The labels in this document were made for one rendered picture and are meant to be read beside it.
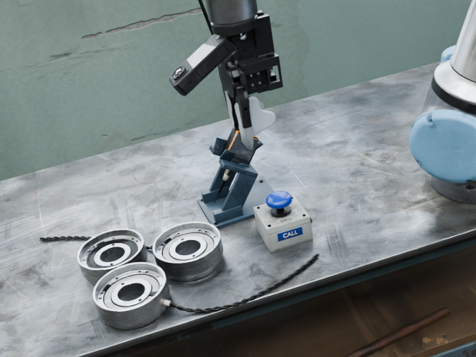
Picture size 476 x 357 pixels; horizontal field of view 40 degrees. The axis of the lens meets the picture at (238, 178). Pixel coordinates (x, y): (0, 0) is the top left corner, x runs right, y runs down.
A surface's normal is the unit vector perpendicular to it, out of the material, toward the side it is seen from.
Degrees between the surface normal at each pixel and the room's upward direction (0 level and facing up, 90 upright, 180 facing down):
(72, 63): 90
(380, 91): 0
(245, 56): 90
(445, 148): 97
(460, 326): 0
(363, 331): 0
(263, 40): 90
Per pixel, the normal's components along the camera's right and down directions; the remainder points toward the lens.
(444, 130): -0.48, 0.61
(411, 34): 0.27, 0.44
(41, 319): -0.16, -0.85
